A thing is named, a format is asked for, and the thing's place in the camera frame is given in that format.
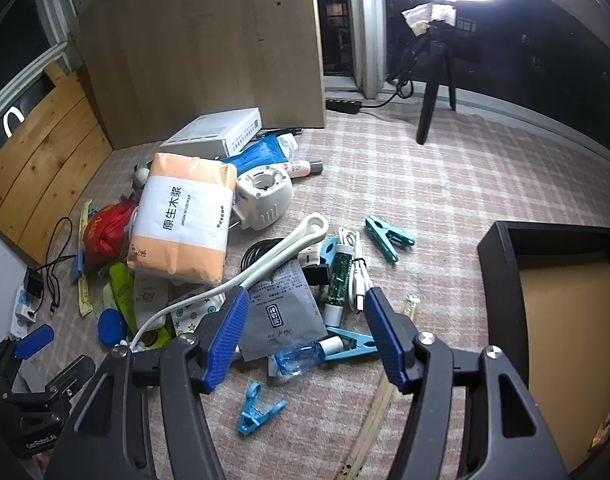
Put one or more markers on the patterned wet wipes pack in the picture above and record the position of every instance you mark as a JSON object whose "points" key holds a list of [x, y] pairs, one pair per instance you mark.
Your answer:
{"points": [[190, 317]]}

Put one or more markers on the white window frame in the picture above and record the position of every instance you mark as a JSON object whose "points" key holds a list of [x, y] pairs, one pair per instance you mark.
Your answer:
{"points": [[370, 35]]}

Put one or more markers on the orange white tissue pack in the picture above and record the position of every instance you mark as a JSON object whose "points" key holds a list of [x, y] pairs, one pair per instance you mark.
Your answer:
{"points": [[182, 215]]}

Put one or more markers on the pink bottle with black cap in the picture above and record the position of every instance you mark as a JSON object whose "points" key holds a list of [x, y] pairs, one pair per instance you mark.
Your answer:
{"points": [[302, 167]]}

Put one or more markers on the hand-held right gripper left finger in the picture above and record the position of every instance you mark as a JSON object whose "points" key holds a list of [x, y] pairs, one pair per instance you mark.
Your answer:
{"points": [[227, 340]]}

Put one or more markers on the small blue clip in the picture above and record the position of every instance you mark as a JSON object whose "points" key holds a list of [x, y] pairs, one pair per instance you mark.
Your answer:
{"points": [[329, 250]]}

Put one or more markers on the small candy wrapper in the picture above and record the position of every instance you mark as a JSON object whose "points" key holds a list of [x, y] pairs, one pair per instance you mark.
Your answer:
{"points": [[411, 305]]}

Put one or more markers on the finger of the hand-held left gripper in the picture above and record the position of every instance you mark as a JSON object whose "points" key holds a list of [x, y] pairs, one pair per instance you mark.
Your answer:
{"points": [[34, 342], [70, 372]]}

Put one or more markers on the white cardboard box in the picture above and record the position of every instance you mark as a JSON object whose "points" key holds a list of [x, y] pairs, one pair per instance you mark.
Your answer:
{"points": [[210, 132]]}

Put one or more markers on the white power strip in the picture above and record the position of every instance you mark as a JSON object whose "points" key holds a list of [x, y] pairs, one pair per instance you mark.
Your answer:
{"points": [[22, 312]]}

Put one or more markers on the grey foil packet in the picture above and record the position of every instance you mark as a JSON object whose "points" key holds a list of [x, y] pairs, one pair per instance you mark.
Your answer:
{"points": [[280, 320]]}

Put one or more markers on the plaid cloth covered desktop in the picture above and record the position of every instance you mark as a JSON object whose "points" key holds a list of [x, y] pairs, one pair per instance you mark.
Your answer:
{"points": [[435, 185]]}

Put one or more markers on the light wood panel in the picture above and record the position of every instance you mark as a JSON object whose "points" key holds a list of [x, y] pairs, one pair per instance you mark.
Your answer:
{"points": [[200, 45]]}

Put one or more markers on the red plastic bag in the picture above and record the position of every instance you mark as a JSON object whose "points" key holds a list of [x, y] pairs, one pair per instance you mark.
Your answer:
{"points": [[105, 232]]}

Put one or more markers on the blue round lid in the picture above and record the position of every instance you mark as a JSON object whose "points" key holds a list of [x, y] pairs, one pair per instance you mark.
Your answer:
{"points": [[112, 327]]}

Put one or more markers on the black power strip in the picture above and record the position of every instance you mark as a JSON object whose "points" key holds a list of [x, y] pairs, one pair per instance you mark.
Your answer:
{"points": [[344, 106]]}

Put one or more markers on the small snack packet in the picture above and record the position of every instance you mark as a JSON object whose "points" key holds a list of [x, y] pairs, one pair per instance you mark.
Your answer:
{"points": [[605, 430]]}

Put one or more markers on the white flexible holder arm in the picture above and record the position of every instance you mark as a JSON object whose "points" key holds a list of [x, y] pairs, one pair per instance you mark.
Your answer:
{"points": [[280, 255]]}

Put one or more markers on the yellow chopstick packet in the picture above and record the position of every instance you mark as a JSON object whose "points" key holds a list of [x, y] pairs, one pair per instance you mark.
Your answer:
{"points": [[84, 260]]}

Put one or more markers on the green patterned tube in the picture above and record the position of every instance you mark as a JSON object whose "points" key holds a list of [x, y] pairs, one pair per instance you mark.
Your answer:
{"points": [[341, 275]]}

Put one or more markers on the teal plastic clip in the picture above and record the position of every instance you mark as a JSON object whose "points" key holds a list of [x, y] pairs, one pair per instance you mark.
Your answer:
{"points": [[387, 237]]}

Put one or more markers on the pine plank board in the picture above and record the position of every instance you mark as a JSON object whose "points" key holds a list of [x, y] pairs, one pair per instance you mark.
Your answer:
{"points": [[40, 160]]}

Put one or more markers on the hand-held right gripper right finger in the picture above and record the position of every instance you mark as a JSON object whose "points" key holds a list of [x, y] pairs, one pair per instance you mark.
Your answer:
{"points": [[390, 340]]}

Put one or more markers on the shuttlecock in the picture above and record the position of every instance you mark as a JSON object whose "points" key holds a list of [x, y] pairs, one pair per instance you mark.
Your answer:
{"points": [[140, 176]]}

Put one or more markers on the white round appliance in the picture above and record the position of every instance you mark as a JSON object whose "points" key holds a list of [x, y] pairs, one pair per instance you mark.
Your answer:
{"points": [[265, 200]]}

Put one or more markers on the black storage box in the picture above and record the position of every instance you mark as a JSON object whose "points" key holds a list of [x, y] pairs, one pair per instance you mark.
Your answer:
{"points": [[560, 335]]}

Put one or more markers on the small clear blue bottle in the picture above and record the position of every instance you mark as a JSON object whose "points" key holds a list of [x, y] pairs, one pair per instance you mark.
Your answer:
{"points": [[297, 355]]}

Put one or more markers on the white crumpled paper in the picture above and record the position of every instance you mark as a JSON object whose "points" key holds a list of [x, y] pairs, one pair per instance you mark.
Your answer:
{"points": [[430, 12]]}

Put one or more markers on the white plug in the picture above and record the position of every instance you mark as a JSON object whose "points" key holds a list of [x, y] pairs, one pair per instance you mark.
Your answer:
{"points": [[310, 252]]}

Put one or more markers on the wooden stick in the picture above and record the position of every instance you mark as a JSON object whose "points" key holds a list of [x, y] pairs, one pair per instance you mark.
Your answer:
{"points": [[370, 425]]}

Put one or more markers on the blue wipes packet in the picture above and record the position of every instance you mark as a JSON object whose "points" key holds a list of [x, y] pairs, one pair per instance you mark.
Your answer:
{"points": [[260, 152]]}

